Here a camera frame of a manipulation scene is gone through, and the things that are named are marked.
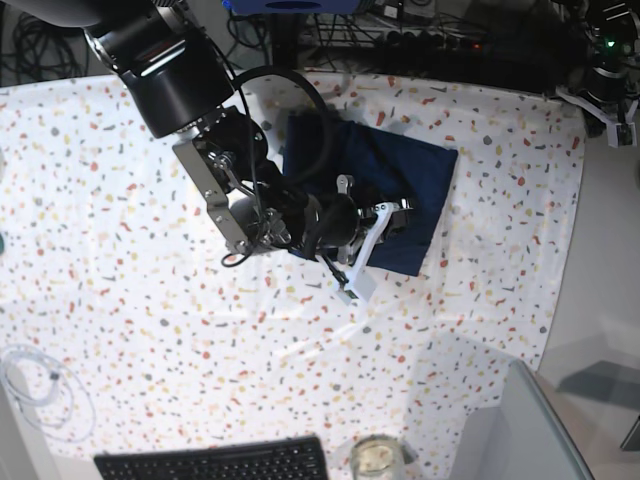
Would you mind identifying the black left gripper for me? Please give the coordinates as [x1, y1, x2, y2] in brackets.
[574, 66, 635, 138]

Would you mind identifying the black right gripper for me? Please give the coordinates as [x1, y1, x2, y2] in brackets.
[312, 193, 414, 253]

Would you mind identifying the navy blue t-shirt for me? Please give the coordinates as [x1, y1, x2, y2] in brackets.
[303, 119, 458, 277]

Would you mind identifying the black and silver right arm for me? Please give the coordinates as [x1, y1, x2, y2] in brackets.
[18, 1, 412, 264]

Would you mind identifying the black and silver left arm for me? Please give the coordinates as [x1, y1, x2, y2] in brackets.
[571, 1, 639, 148]

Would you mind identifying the clear glass jar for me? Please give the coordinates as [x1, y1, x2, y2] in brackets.
[350, 435, 405, 480]

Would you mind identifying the grey monitor back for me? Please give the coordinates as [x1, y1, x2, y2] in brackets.
[450, 361, 593, 480]

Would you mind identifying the black computer keyboard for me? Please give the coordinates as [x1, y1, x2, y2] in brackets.
[94, 436, 329, 480]

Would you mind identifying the terrazzo pattern table cloth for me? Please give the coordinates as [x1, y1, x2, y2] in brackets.
[1, 73, 586, 479]

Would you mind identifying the coiled white cable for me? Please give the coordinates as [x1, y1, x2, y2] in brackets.
[0, 343, 97, 444]

